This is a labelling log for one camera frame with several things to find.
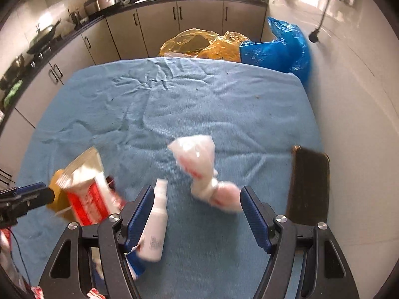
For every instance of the white knotted plastic bag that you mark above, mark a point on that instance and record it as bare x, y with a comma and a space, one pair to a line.
196, 158

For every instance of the steel rice cooker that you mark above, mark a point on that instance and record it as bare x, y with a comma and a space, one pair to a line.
103, 1

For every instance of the green cloth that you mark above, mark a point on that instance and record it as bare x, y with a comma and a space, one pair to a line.
12, 93

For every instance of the orange plastic bag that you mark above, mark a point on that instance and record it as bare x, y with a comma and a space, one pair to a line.
224, 48

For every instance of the orange yellow packet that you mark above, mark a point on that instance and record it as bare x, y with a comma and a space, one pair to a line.
59, 204

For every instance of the white spray bottle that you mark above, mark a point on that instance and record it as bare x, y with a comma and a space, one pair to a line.
156, 224

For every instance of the black phone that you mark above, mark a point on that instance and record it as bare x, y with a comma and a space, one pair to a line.
308, 187

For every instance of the blue white packet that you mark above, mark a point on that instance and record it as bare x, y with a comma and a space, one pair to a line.
135, 264

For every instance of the yellow plastic bag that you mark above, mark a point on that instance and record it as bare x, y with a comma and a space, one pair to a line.
187, 42

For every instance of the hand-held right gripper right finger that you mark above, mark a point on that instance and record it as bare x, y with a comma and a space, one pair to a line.
252, 218

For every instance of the white red printed packet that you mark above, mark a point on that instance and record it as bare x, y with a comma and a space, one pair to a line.
90, 202

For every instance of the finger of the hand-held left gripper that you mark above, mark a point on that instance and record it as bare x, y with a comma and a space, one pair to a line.
28, 201

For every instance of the black wok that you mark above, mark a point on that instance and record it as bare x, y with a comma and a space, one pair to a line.
43, 35

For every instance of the blue plastic bag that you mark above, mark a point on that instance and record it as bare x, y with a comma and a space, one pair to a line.
274, 53

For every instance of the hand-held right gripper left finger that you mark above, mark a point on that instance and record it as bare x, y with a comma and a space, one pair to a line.
141, 215

